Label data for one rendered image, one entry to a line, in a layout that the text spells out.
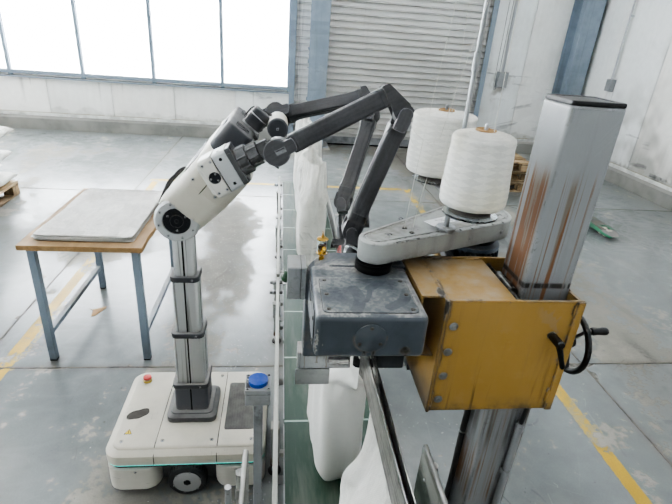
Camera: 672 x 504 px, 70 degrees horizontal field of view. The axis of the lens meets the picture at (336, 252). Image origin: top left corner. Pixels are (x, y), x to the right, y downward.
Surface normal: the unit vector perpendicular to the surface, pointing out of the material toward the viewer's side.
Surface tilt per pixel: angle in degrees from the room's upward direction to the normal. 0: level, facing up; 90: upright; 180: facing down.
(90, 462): 0
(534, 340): 90
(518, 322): 90
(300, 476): 0
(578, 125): 90
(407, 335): 90
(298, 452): 0
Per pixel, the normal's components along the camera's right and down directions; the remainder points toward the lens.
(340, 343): 0.11, 0.43
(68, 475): 0.07, -0.90
